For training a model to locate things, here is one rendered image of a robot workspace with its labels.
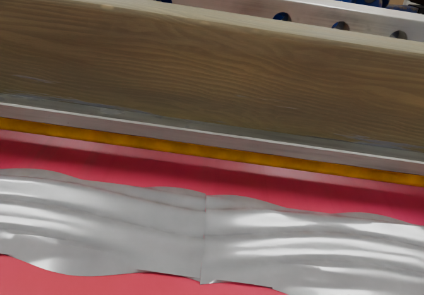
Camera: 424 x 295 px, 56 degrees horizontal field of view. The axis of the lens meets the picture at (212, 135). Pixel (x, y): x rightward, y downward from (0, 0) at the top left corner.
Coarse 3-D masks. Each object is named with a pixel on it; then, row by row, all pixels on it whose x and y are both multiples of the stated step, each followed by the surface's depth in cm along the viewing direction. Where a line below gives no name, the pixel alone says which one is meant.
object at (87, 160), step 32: (0, 160) 25; (32, 160) 26; (64, 160) 26; (96, 160) 27; (128, 160) 27; (160, 160) 28; (192, 160) 29; (0, 256) 19; (0, 288) 17; (32, 288) 18; (64, 288) 18; (96, 288) 18; (128, 288) 18; (160, 288) 19; (192, 288) 19
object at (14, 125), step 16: (0, 128) 27; (16, 128) 27; (32, 128) 27; (48, 128) 27; (64, 128) 27; (112, 144) 28; (128, 144) 28; (144, 144) 28; (160, 144) 27; (176, 144) 27; (240, 160) 28; (256, 160) 28; (272, 160) 28; (288, 160) 28; (304, 160) 28; (352, 176) 28; (368, 176) 28; (384, 176) 28; (400, 176) 28; (416, 176) 28
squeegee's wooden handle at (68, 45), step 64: (0, 0) 22; (64, 0) 22; (128, 0) 23; (0, 64) 24; (64, 64) 24; (128, 64) 24; (192, 64) 24; (256, 64) 23; (320, 64) 23; (384, 64) 23; (256, 128) 26; (320, 128) 25; (384, 128) 25
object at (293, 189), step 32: (224, 160) 29; (224, 192) 26; (256, 192) 26; (288, 192) 27; (320, 192) 27; (352, 192) 28; (384, 192) 29; (416, 192) 29; (224, 288) 19; (256, 288) 19
